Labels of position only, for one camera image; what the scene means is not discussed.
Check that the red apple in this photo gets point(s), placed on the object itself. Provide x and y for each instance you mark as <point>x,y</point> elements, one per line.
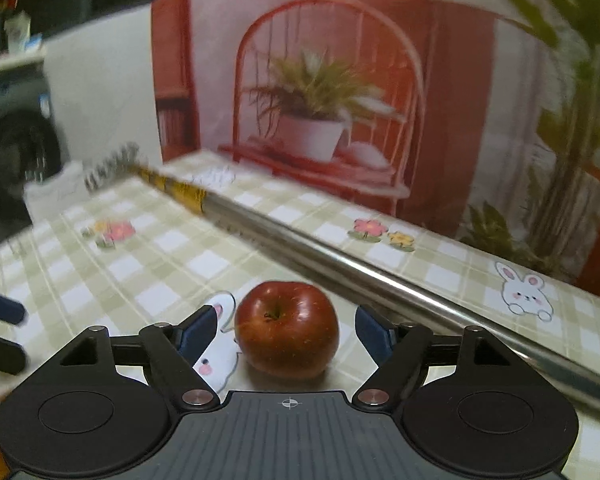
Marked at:
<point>290,335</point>

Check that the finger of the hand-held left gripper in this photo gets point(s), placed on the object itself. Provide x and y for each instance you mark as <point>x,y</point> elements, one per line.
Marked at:
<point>2,356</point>
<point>2,308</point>

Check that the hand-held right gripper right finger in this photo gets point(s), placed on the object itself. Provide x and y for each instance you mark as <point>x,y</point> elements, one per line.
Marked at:
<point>372,332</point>

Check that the metal pole with gold section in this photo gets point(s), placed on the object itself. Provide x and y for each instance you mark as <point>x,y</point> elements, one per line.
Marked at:
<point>380,280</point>

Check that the grey washing machine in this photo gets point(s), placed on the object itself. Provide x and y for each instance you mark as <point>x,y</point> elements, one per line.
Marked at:
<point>15,160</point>

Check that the wall poster with plants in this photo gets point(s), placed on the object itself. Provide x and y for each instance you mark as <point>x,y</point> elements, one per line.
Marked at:
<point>455,85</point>

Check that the checked bunny print tablecloth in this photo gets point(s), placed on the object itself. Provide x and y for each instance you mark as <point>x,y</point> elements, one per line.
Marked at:
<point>130,280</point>

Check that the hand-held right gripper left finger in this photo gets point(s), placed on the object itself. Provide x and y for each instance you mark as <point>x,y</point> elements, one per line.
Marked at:
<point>197,332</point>

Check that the white box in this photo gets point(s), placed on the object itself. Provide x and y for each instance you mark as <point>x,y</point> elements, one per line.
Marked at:
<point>55,190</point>

